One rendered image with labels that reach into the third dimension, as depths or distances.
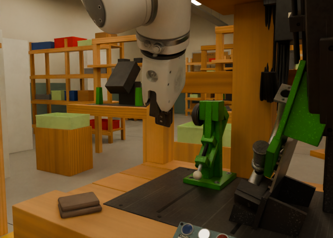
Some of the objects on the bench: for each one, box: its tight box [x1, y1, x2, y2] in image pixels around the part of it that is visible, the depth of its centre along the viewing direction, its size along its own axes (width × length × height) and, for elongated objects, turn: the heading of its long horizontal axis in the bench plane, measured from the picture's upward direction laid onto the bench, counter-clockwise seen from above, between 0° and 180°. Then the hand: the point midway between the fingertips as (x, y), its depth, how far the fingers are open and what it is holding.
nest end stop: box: [234, 190, 261, 211], centre depth 68 cm, size 4×7×6 cm
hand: (163, 116), depth 57 cm, fingers closed
